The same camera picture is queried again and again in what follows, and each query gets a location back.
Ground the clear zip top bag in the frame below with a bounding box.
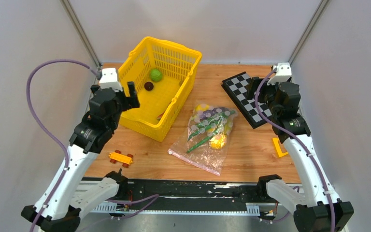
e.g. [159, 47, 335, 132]
[168, 103, 238, 176]

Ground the yellow plastic basket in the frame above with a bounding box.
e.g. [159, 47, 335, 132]
[118, 36, 202, 142]

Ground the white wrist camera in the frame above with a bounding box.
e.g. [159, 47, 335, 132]
[99, 68, 123, 92]
[267, 62, 292, 85]

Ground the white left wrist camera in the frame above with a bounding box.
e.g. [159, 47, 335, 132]
[99, 68, 123, 92]

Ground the green bean pod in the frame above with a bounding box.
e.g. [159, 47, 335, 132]
[187, 113, 236, 141]
[186, 135, 213, 153]

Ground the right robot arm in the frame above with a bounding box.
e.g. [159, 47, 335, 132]
[246, 77, 354, 232]

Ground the dark brown round fruit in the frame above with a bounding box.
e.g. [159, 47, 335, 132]
[144, 82, 154, 91]

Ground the yellow lemon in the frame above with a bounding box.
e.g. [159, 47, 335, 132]
[195, 104, 210, 113]

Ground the purple eggplant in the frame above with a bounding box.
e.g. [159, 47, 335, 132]
[200, 107, 235, 119]

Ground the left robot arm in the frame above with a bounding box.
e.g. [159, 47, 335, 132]
[21, 82, 140, 232]

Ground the green round vegetable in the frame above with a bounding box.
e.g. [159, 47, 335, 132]
[149, 68, 163, 82]

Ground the watermelon slice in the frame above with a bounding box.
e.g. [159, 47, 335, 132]
[156, 113, 164, 120]

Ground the yellow mango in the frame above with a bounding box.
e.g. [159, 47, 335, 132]
[209, 134, 228, 149]

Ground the yellow toy car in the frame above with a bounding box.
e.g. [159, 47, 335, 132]
[109, 150, 133, 168]

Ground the orange plastic handle piece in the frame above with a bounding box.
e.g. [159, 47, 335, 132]
[272, 138, 289, 158]

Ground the black white chessboard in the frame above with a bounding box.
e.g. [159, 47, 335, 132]
[221, 72, 267, 129]

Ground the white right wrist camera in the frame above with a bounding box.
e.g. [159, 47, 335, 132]
[267, 62, 292, 85]

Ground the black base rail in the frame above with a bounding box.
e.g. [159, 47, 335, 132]
[86, 177, 289, 216]

